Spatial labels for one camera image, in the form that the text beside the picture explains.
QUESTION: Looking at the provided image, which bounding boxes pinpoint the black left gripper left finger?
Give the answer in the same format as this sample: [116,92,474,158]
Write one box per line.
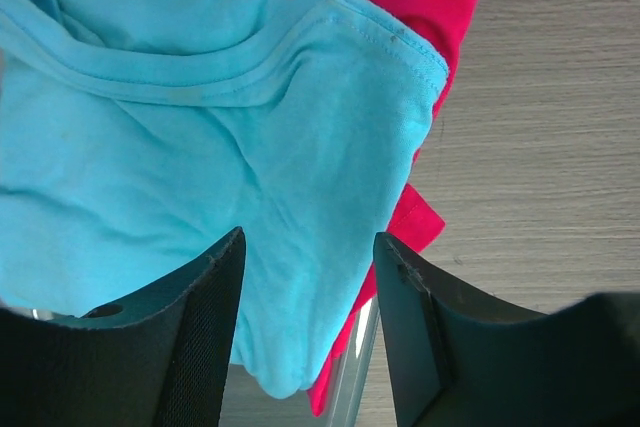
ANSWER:
[1,228,246,426]

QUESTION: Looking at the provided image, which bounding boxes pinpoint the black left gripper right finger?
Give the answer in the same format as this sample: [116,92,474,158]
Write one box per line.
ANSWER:
[374,233,639,426]

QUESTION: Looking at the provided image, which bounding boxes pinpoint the cyan t-shirt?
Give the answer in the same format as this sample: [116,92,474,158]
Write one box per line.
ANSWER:
[1,0,448,399]

